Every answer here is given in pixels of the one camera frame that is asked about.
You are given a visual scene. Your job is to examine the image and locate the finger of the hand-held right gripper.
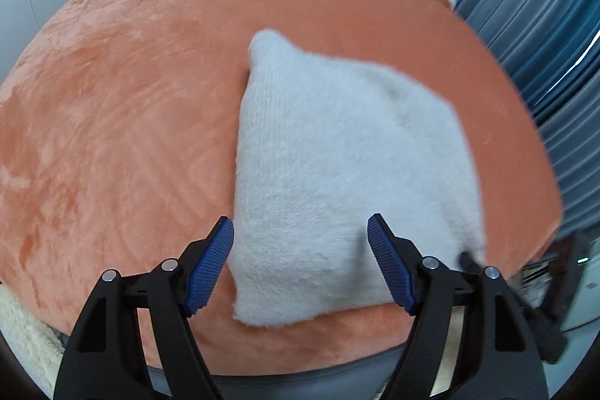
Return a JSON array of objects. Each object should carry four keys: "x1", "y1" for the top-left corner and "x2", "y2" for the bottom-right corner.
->
[
  {"x1": 459, "y1": 251, "x2": 569, "y2": 364},
  {"x1": 544, "y1": 236, "x2": 588, "y2": 322}
]

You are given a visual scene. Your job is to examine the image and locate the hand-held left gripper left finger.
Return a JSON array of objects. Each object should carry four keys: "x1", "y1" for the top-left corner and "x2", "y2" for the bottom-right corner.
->
[{"x1": 54, "y1": 217, "x2": 235, "y2": 400}]

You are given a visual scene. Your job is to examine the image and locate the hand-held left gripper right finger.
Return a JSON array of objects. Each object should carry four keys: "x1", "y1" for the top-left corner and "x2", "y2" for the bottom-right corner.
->
[{"x1": 367, "y1": 213, "x2": 549, "y2": 400}]

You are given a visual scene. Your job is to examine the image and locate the grey knit sweater black hearts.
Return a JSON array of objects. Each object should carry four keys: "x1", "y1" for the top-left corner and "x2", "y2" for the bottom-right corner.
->
[{"x1": 232, "y1": 29, "x2": 488, "y2": 328}]

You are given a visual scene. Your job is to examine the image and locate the white appliance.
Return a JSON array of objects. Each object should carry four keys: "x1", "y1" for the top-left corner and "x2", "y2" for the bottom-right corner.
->
[{"x1": 561, "y1": 257, "x2": 600, "y2": 333}]

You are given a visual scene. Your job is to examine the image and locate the orange plush blanket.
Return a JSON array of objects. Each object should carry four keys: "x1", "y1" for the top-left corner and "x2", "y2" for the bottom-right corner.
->
[{"x1": 0, "y1": 0, "x2": 566, "y2": 366}]

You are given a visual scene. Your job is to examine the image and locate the cream fluffy cloth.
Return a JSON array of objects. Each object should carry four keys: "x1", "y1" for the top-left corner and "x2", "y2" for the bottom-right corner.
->
[{"x1": 0, "y1": 283, "x2": 66, "y2": 398}]

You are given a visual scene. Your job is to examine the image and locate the grey-blue curtain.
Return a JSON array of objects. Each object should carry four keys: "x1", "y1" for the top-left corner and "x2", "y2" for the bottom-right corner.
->
[{"x1": 450, "y1": 0, "x2": 600, "y2": 251}]

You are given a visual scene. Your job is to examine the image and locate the grey leather bed frame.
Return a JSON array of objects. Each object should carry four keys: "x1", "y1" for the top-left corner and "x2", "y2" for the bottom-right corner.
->
[{"x1": 145, "y1": 344, "x2": 413, "y2": 400}]

